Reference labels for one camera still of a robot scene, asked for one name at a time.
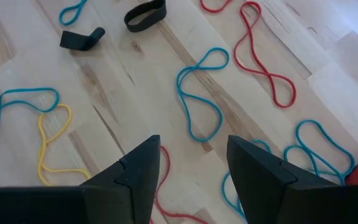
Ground wide black rubber band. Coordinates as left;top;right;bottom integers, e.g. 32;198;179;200
123;0;168;33
59;27;106;52

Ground yellow rubber band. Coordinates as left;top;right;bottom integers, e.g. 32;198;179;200
37;103;92;187

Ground teal rubber band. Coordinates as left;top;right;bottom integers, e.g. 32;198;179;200
221;139;273;220
58;0;89;27
0;87;61;169
176;47;231;143
283;119;356;186

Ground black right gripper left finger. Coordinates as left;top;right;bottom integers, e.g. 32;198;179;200
80;134;162;224

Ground red rubber band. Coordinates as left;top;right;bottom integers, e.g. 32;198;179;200
149;145;211;224
200;0;234;14
233;1;298;109

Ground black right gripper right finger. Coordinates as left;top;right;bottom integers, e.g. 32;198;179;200
226;134;339;224

